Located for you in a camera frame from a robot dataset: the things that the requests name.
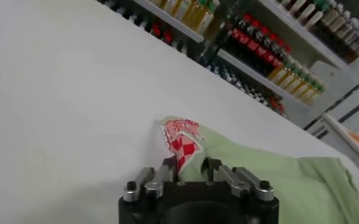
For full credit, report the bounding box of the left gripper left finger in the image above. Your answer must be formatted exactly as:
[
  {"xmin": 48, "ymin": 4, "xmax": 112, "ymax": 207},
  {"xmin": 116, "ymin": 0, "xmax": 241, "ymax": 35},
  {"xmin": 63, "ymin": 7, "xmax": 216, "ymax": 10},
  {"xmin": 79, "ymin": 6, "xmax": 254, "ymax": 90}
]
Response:
[{"xmin": 123, "ymin": 156, "xmax": 179, "ymax": 203}]

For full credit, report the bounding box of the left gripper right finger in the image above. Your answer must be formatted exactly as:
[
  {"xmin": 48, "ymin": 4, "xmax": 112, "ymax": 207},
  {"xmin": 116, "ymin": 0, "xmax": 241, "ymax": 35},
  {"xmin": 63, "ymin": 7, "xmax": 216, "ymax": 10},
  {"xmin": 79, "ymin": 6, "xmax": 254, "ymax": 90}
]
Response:
[{"xmin": 203, "ymin": 157, "xmax": 275, "ymax": 203}]

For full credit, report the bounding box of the light green printed t-shirt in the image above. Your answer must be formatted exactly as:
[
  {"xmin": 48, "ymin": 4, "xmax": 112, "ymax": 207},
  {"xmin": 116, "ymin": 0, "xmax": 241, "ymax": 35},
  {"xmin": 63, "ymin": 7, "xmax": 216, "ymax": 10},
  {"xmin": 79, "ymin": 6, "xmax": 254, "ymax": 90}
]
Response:
[{"xmin": 160, "ymin": 116, "xmax": 359, "ymax": 224}]

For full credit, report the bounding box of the white glass drinks cabinet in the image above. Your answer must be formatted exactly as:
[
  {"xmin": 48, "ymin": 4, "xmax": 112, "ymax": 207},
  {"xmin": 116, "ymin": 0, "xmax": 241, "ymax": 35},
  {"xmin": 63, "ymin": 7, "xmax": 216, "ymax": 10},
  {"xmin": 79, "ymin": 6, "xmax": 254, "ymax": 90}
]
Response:
[
  {"xmin": 197, "ymin": 0, "xmax": 359, "ymax": 128},
  {"xmin": 96, "ymin": 0, "xmax": 229, "ymax": 66}
]

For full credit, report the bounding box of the yellow drink bottle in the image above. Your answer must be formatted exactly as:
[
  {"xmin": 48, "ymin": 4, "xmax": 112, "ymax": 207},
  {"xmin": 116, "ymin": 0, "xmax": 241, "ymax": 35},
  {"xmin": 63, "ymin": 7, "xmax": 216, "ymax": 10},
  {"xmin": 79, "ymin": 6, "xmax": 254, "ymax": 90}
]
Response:
[
  {"xmin": 290, "ymin": 74, "xmax": 313, "ymax": 97},
  {"xmin": 303, "ymin": 82, "xmax": 326, "ymax": 106},
  {"xmin": 275, "ymin": 64, "xmax": 299, "ymax": 89},
  {"xmin": 185, "ymin": 0, "xmax": 209, "ymax": 30},
  {"xmin": 282, "ymin": 69, "xmax": 307, "ymax": 93},
  {"xmin": 197, "ymin": 0, "xmax": 221, "ymax": 36},
  {"xmin": 172, "ymin": 0, "xmax": 195, "ymax": 22},
  {"xmin": 160, "ymin": 0, "xmax": 180, "ymax": 15},
  {"xmin": 267, "ymin": 59, "xmax": 293, "ymax": 85},
  {"xmin": 296, "ymin": 78, "xmax": 319, "ymax": 101}
]

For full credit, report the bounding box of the green-capped white-label tea bottle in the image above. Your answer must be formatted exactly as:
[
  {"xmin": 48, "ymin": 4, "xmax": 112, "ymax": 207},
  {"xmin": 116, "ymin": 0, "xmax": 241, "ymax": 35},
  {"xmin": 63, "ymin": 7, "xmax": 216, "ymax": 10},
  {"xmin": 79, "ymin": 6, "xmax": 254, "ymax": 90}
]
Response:
[
  {"xmin": 294, "ymin": 0, "xmax": 313, "ymax": 22},
  {"xmin": 304, "ymin": 0, "xmax": 328, "ymax": 30},
  {"xmin": 285, "ymin": 0, "xmax": 302, "ymax": 15}
]

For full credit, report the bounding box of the white-capped grey-label dark bottle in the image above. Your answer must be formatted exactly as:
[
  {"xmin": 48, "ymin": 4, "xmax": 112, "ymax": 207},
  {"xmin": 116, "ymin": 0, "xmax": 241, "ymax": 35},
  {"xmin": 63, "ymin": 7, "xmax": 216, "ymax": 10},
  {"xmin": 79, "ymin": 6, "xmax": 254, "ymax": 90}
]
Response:
[
  {"xmin": 334, "ymin": 15, "xmax": 355, "ymax": 48},
  {"xmin": 348, "ymin": 30, "xmax": 359, "ymax": 58},
  {"xmin": 342, "ymin": 23, "xmax": 359, "ymax": 54}
]

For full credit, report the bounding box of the white-capped beige-label dark bottle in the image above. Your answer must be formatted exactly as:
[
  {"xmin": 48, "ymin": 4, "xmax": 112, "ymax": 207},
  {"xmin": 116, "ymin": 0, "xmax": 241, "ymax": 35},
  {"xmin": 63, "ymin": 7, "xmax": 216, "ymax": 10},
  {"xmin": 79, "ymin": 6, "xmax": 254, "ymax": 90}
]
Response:
[
  {"xmin": 327, "ymin": 9, "xmax": 347, "ymax": 42},
  {"xmin": 318, "ymin": 2, "xmax": 340, "ymax": 36}
]

